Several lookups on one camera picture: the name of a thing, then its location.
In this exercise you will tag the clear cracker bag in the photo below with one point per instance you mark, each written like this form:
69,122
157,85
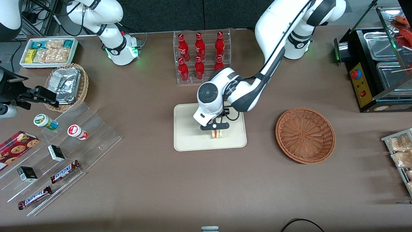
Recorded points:
54,43
61,55
42,56

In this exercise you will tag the large brown wicker basket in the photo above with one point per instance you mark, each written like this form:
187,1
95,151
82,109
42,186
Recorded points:
305,135

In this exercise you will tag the triangular sandwich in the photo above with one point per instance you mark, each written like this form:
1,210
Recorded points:
218,134

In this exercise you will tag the small black carton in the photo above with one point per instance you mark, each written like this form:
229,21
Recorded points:
27,174
56,153

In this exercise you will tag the Snickers chocolate bar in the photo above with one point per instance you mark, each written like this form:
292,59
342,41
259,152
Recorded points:
33,198
64,171

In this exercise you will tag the teal snack packet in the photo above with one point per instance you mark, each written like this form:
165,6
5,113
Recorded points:
68,43
39,44

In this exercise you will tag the silver foil pack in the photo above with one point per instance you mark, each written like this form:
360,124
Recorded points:
66,84

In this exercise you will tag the red sausage skewers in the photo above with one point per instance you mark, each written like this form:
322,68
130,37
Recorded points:
405,32

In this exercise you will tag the black hot food display case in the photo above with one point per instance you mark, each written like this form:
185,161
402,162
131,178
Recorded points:
363,87

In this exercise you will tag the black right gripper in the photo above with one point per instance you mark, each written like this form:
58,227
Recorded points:
9,86

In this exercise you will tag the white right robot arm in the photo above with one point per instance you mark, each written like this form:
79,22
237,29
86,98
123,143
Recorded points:
112,38

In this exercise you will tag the small grey device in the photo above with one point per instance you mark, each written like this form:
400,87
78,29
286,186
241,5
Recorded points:
210,229

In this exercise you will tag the red tartan cookie box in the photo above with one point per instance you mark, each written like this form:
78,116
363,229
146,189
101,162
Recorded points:
16,148

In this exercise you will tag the small tan wicker basket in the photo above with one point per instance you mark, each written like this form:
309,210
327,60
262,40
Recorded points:
84,87

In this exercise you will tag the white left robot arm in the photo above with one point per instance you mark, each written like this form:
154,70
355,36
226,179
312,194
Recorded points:
273,19

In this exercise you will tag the red lid yoghurt cup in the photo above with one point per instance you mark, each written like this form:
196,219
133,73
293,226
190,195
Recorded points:
76,131

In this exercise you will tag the red cola bottle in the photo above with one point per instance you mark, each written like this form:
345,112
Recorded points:
220,45
200,46
183,71
183,46
199,70
219,64

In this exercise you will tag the clear acrylic bottle rack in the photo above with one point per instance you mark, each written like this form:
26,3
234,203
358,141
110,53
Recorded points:
207,80

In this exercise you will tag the clear acrylic step display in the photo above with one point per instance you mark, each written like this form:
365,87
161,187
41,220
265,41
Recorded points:
96,135

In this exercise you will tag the cream plastic tray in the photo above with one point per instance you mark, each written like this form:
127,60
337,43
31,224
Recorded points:
188,135

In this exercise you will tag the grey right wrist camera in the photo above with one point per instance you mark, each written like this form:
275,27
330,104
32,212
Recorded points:
7,111

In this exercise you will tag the clear bag of pastries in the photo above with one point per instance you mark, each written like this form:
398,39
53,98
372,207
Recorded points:
399,143
402,159
409,187
409,174

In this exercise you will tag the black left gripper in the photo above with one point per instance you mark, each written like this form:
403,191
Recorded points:
226,111

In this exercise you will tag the white rectangular snack bin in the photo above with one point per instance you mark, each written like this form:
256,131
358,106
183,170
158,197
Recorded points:
74,48

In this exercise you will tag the green lid yoghurt cup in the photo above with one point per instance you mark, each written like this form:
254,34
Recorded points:
43,120

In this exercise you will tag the steel food pan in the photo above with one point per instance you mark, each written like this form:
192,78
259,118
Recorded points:
392,75
379,45

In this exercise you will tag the yellow snack packet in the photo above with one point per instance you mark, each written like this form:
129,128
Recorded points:
30,56

